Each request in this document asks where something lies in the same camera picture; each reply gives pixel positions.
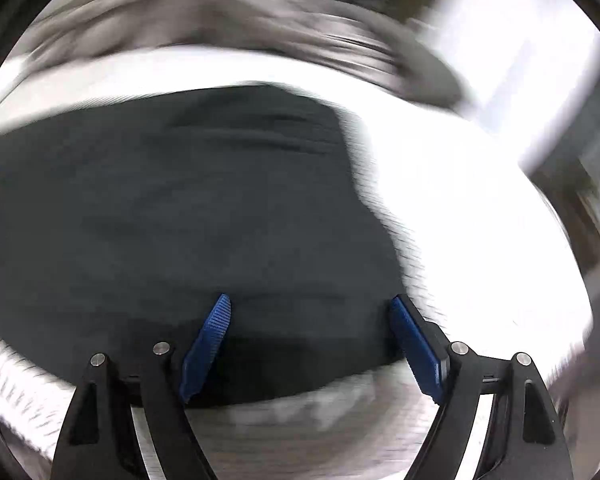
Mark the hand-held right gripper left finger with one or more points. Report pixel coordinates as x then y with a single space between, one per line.
205 350

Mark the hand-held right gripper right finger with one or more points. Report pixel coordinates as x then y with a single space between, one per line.
417 350

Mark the black pants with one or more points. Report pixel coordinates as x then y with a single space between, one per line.
170 220

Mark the grey duvet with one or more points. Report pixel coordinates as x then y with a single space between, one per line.
280 15

